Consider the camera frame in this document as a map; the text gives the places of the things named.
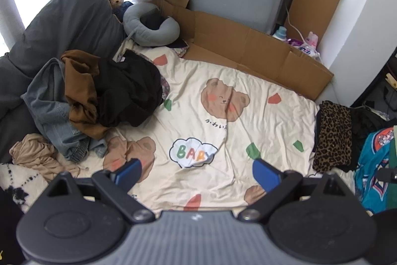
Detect teal printed garment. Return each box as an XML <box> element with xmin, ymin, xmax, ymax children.
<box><xmin>354</xmin><ymin>127</ymin><xmax>396</xmax><ymax>213</ymax></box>

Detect beige garment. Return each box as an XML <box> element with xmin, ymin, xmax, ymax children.
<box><xmin>9</xmin><ymin>134</ymin><xmax>81</xmax><ymax>183</ymax></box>

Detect flattened cardboard sheet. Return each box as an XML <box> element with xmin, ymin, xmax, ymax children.
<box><xmin>152</xmin><ymin>0</ymin><xmax>335</xmax><ymax>101</ymax></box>

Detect pink bottle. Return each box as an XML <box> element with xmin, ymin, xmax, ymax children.
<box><xmin>305</xmin><ymin>32</ymin><xmax>319</xmax><ymax>50</ymax></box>

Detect white fuzzy blanket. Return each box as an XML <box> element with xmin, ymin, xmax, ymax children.
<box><xmin>0</xmin><ymin>162</ymin><xmax>52</xmax><ymax>213</ymax></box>

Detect black shorts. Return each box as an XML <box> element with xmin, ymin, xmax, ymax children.
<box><xmin>96</xmin><ymin>49</ymin><xmax>165</xmax><ymax>127</ymax></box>

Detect leopard print garment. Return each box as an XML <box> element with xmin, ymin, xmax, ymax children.
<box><xmin>313</xmin><ymin>100</ymin><xmax>354</xmax><ymax>173</ymax></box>

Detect cream bear-print bed sheet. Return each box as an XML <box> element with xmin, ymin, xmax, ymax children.
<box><xmin>77</xmin><ymin>44</ymin><xmax>357</xmax><ymax>216</ymax></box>

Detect black garment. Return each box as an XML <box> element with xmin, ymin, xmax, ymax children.
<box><xmin>350</xmin><ymin>107</ymin><xmax>388</xmax><ymax>160</ymax></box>

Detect brown garment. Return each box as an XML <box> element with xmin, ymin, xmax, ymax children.
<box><xmin>60</xmin><ymin>50</ymin><xmax>109</xmax><ymax>140</ymax></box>

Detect grey neck pillow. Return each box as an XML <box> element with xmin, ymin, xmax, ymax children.
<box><xmin>123</xmin><ymin>2</ymin><xmax>181</xmax><ymax>46</ymax></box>

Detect small patterned cloth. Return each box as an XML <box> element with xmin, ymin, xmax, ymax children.
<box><xmin>172</xmin><ymin>46</ymin><xmax>190</xmax><ymax>59</ymax></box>

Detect blue denim jeans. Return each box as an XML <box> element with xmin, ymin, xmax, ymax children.
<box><xmin>21</xmin><ymin>58</ymin><xmax>107</xmax><ymax>163</ymax></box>

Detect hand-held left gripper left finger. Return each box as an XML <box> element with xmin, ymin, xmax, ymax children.
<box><xmin>51</xmin><ymin>158</ymin><xmax>155</xmax><ymax>223</ymax></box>

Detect purple packet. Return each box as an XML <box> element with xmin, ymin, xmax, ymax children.
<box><xmin>285</xmin><ymin>38</ymin><xmax>311</xmax><ymax>50</ymax></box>

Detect dark grey pillow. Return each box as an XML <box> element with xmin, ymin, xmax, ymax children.
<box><xmin>9</xmin><ymin>0</ymin><xmax>128</xmax><ymax>79</ymax></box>
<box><xmin>0</xmin><ymin>52</ymin><xmax>41</xmax><ymax>164</ymax></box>

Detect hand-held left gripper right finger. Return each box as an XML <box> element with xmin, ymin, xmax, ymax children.
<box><xmin>238</xmin><ymin>158</ymin><xmax>354</xmax><ymax>222</ymax></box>

